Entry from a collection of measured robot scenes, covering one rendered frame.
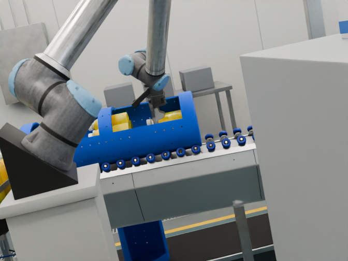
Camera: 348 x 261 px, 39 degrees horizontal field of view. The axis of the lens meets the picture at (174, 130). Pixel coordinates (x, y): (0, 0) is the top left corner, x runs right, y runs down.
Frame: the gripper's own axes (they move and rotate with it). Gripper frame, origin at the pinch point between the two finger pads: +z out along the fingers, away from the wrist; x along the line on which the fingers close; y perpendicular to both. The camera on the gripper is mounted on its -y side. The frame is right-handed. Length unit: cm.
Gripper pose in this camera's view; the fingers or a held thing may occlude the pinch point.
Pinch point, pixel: (155, 124)
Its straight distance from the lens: 240.9
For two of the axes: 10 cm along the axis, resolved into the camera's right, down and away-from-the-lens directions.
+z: 2.0, 9.6, 1.9
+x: 0.2, -2.0, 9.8
